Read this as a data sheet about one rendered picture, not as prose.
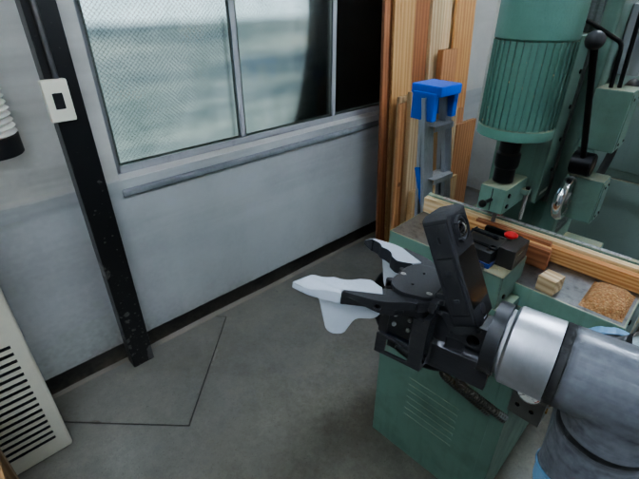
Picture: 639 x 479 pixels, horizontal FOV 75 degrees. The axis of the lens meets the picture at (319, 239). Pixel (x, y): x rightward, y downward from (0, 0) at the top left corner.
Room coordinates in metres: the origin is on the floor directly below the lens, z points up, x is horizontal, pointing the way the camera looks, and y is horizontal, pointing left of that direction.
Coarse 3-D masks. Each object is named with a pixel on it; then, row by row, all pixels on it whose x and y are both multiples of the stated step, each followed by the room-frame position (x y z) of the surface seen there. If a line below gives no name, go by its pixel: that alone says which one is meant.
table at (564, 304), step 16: (400, 224) 1.11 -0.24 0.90; (416, 224) 1.11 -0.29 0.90; (400, 240) 1.05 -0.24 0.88; (416, 240) 1.02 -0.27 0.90; (528, 272) 0.86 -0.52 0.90; (560, 272) 0.86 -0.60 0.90; (576, 272) 0.86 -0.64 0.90; (528, 288) 0.80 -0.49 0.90; (576, 288) 0.80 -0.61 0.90; (528, 304) 0.79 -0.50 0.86; (544, 304) 0.77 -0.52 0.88; (560, 304) 0.74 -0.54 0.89; (576, 304) 0.74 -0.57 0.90; (576, 320) 0.72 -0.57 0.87; (592, 320) 0.70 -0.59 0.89; (608, 320) 0.68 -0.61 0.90; (624, 320) 0.68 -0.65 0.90
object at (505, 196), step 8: (520, 176) 1.08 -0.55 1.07; (488, 184) 1.02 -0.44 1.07; (496, 184) 1.02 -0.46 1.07; (504, 184) 1.02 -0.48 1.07; (512, 184) 1.02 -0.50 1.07; (520, 184) 1.04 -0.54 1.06; (480, 192) 1.02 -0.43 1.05; (488, 192) 1.01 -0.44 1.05; (496, 192) 0.99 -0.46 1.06; (504, 192) 0.98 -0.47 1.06; (512, 192) 1.00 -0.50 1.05; (480, 200) 1.02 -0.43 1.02; (496, 200) 0.99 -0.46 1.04; (504, 200) 0.98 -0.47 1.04; (512, 200) 1.01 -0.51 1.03; (520, 200) 1.06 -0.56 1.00; (488, 208) 1.00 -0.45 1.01; (496, 208) 0.99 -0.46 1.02; (504, 208) 0.98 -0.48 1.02
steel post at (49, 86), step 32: (32, 0) 1.39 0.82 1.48; (32, 32) 1.39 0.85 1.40; (64, 32) 1.45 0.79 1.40; (64, 64) 1.43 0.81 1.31; (64, 96) 1.39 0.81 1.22; (64, 128) 1.39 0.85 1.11; (96, 160) 1.44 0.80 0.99; (96, 192) 1.42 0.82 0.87; (96, 224) 1.40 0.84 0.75; (96, 256) 1.42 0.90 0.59; (128, 288) 1.43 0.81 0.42; (128, 320) 1.41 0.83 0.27; (128, 352) 1.39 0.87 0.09
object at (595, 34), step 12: (588, 36) 0.87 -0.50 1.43; (600, 36) 0.86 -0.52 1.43; (588, 48) 0.87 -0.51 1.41; (588, 72) 0.91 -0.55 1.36; (588, 84) 0.92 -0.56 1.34; (588, 96) 0.93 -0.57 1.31; (588, 108) 0.94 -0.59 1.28; (588, 120) 0.96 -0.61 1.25; (588, 132) 0.98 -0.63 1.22; (576, 156) 1.03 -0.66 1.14; (588, 156) 1.02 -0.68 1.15; (576, 168) 1.02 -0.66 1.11; (588, 168) 1.00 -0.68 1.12
